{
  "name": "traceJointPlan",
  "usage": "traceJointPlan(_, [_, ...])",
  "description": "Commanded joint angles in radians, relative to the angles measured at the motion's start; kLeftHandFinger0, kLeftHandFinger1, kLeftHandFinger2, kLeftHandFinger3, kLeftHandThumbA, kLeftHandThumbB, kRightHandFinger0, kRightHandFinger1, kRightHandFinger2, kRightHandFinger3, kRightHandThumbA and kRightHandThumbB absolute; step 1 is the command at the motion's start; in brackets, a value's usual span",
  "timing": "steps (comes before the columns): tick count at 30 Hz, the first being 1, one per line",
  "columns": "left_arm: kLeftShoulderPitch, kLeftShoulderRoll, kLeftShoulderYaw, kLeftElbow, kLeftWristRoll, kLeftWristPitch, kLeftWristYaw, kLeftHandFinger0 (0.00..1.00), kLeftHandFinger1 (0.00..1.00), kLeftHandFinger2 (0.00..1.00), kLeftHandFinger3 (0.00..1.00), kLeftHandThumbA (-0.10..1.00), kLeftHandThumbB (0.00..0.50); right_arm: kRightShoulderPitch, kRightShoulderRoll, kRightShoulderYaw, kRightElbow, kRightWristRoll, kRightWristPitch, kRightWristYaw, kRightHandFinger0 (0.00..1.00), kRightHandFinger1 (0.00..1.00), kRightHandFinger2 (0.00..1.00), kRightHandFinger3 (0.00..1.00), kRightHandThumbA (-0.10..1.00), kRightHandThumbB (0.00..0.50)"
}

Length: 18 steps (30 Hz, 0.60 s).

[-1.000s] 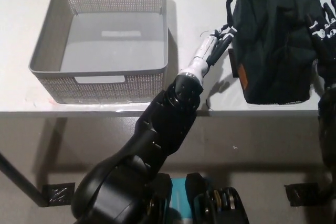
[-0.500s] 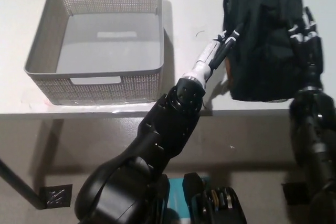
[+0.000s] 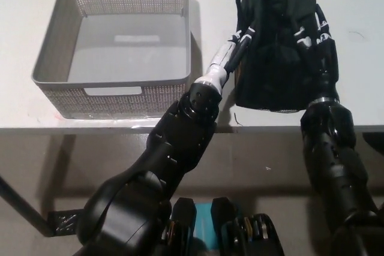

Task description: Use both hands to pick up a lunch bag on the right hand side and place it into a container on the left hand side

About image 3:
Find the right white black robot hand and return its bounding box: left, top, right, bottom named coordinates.
left=292, top=4, right=340, bottom=103

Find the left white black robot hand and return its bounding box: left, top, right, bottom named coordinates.
left=191, top=25, right=256, bottom=94

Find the dark green lunch bag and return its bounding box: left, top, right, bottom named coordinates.
left=233, top=0, right=340, bottom=115

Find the thin curved black thread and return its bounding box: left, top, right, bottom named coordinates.
left=347, top=30, right=365, bottom=41

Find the grey perforated plastic basket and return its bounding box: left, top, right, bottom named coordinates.
left=31, top=0, right=193, bottom=120

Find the black metal table leg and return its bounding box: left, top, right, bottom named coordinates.
left=0, top=174, right=56, bottom=237

